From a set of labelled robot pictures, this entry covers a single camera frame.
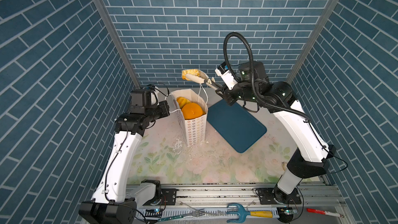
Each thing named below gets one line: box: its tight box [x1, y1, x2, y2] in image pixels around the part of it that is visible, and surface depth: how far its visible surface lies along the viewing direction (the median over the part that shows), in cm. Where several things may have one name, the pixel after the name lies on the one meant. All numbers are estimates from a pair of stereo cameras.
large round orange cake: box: [181, 102, 206, 120], surface depth 78 cm
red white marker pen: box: [306, 207, 345, 218], surface depth 71 cm
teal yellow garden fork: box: [226, 202, 274, 223], surface depth 69 cm
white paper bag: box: [170, 88, 209, 147], surface depth 82 cm
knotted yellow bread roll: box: [181, 68, 201, 81], surface depth 67 cm
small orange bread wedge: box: [176, 96, 192, 110], surface depth 87 cm
